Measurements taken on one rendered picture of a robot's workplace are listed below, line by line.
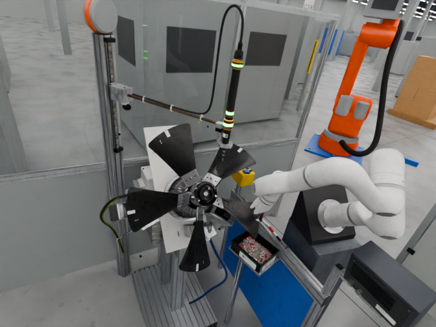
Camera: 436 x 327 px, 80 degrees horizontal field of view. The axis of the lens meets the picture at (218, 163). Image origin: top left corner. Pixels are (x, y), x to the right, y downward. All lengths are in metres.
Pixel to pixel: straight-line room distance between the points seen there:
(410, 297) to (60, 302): 2.15
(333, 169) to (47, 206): 1.73
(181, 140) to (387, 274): 0.98
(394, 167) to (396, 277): 0.41
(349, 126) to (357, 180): 4.00
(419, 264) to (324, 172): 2.08
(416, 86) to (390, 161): 8.01
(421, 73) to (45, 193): 8.60
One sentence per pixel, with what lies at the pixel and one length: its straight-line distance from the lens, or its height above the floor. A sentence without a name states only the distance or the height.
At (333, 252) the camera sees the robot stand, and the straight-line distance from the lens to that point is 1.60.
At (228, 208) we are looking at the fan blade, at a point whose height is 1.13.
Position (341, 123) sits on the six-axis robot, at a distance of 4.88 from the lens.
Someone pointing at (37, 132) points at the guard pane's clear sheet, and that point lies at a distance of 1.78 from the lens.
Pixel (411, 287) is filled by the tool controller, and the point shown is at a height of 1.24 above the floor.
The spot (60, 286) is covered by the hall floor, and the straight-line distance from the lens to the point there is 2.52.
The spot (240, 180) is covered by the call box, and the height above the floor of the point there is 1.03.
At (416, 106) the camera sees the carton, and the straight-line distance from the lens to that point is 8.95.
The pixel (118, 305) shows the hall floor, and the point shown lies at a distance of 2.32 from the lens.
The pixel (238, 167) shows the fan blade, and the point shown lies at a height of 1.28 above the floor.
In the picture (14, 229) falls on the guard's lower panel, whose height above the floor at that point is 0.61.
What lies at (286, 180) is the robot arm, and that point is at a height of 1.42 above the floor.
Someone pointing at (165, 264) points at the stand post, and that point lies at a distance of 2.11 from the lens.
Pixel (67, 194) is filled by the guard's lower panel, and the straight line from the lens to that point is 1.99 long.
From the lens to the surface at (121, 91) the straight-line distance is 1.44.
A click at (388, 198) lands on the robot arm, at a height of 1.55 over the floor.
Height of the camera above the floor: 1.97
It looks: 30 degrees down
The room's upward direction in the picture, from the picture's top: 8 degrees clockwise
